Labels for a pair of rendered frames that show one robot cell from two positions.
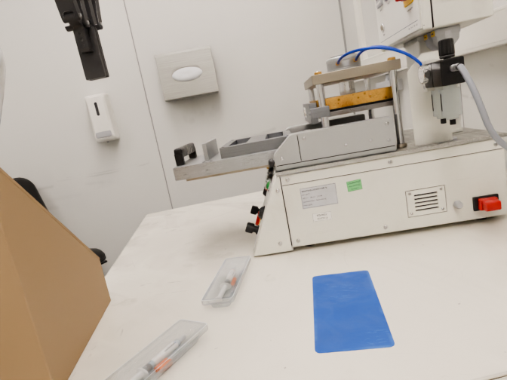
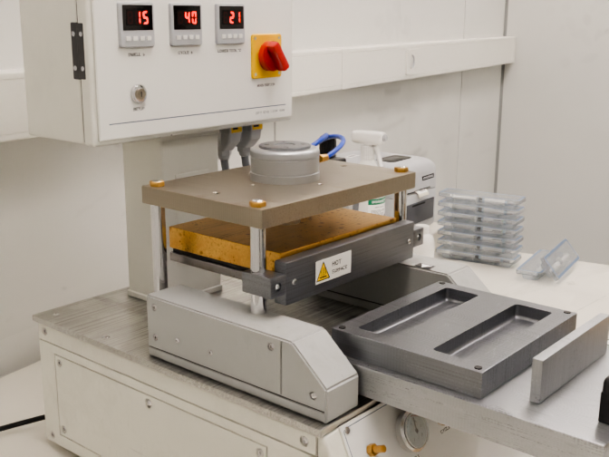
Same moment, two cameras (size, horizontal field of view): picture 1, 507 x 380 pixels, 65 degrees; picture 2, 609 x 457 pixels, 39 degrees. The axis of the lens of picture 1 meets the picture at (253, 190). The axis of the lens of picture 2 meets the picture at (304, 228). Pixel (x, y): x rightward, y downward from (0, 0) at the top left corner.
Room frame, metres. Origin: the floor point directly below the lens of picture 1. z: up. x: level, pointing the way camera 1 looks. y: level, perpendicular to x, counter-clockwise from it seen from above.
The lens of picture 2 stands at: (1.75, 0.29, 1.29)
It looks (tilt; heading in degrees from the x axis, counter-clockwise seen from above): 14 degrees down; 214
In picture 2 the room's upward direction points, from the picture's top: straight up
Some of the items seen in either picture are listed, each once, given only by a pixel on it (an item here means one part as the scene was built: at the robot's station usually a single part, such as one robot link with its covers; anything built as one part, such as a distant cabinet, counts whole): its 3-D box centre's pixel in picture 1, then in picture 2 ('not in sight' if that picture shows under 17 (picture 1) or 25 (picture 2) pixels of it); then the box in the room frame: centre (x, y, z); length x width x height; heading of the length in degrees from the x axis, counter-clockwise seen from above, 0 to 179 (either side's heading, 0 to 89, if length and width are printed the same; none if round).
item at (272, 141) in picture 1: (258, 142); (457, 331); (0.99, -0.03, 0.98); 0.20 x 0.17 x 0.03; 174
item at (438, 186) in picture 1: (358, 186); (299, 396); (0.95, -0.25, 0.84); 0.53 x 0.37 x 0.17; 84
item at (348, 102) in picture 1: (347, 90); (290, 214); (0.96, -0.26, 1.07); 0.22 x 0.17 x 0.10; 174
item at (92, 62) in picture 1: (90, 53); not in sight; (0.61, 0.19, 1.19); 0.03 x 0.01 x 0.07; 83
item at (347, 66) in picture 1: (361, 80); (275, 193); (0.95, -0.29, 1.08); 0.31 x 0.24 x 0.13; 174
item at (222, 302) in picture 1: (229, 280); not in sight; (0.71, 0.08, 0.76); 0.18 x 0.06 x 0.02; 169
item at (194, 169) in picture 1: (240, 151); (498, 354); (1.00, 0.01, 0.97); 0.30 x 0.22 x 0.08; 84
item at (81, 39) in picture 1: (78, 32); not in sight; (0.59, 0.20, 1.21); 0.03 x 0.01 x 0.05; 173
